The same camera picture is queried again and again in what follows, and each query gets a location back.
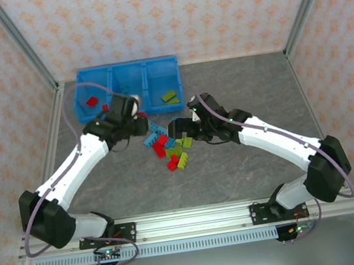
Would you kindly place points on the red lego brick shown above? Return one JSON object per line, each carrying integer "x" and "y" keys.
{"x": 92, "y": 101}
{"x": 162, "y": 140}
{"x": 174, "y": 158}
{"x": 158, "y": 150}
{"x": 105, "y": 107}
{"x": 142, "y": 113}
{"x": 170, "y": 165}

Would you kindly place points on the green lego brick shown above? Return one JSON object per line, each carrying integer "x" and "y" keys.
{"x": 173, "y": 151}
{"x": 168, "y": 95}
{"x": 179, "y": 142}
{"x": 187, "y": 143}
{"x": 183, "y": 161}
{"x": 174, "y": 100}

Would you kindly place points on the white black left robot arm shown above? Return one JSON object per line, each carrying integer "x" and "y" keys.
{"x": 70, "y": 173}

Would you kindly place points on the blue three-compartment bin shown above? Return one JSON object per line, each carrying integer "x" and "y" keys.
{"x": 159, "y": 75}

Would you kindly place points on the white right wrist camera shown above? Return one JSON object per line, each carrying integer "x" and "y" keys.
{"x": 195, "y": 116}

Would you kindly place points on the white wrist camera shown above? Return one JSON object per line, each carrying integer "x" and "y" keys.
{"x": 134, "y": 105}
{"x": 195, "y": 116}

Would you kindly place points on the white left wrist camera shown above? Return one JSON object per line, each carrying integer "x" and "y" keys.
{"x": 134, "y": 105}

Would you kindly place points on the aluminium table side rail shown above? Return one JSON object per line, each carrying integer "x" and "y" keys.
{"x": 48, "y": 157}
{"x": 305, "y": 94}

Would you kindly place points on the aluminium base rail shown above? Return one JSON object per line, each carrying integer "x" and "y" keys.
{"x": 193, "y": 222}

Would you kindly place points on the aluminium frame post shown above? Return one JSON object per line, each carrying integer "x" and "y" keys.
{"x": 21, "y": 42}
{"x": 306, "y": 2}

